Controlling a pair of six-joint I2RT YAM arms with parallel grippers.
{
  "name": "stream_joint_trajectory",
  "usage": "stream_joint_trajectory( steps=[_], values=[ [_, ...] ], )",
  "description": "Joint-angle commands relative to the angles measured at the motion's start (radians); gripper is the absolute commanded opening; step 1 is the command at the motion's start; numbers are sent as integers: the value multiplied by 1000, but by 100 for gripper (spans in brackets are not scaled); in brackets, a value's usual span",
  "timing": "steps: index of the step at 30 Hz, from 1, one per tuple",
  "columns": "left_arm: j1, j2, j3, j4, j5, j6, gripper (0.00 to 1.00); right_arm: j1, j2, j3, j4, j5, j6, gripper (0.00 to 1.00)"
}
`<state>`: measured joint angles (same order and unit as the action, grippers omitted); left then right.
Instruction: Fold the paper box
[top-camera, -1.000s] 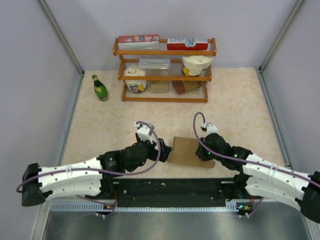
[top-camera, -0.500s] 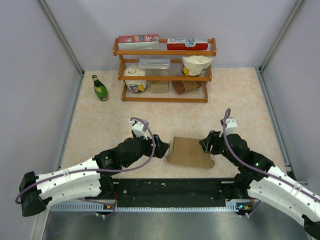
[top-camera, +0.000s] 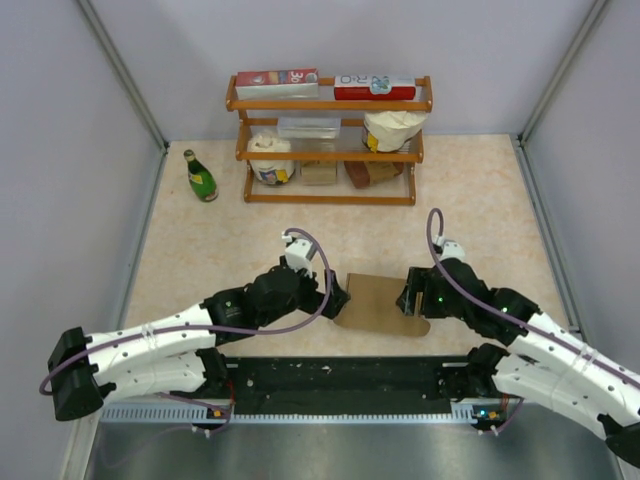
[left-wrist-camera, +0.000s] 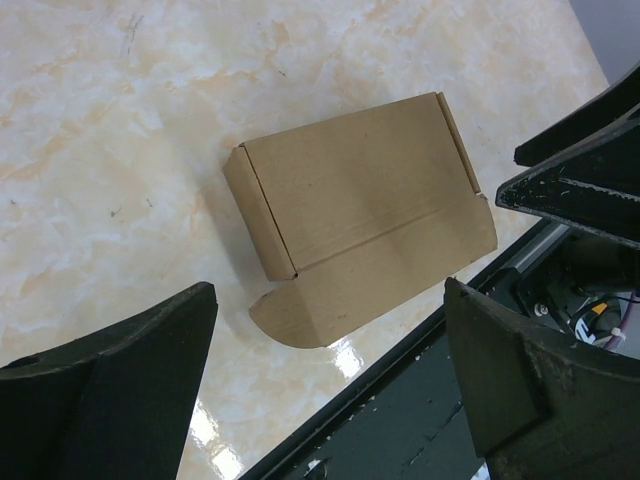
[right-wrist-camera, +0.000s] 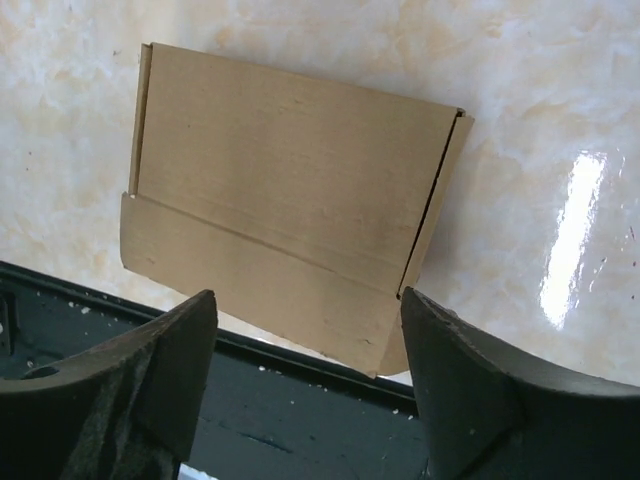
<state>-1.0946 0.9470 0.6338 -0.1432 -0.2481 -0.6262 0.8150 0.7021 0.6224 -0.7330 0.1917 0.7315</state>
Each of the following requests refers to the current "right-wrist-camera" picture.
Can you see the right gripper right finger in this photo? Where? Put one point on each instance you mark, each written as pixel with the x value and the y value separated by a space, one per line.
pixel 493 411

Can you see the brown cardboard box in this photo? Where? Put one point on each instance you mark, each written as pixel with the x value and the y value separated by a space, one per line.
pixel 306 204

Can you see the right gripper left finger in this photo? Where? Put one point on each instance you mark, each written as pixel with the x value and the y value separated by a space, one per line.
pixel 126 408

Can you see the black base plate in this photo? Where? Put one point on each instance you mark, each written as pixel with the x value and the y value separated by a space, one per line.
pixel 267 413

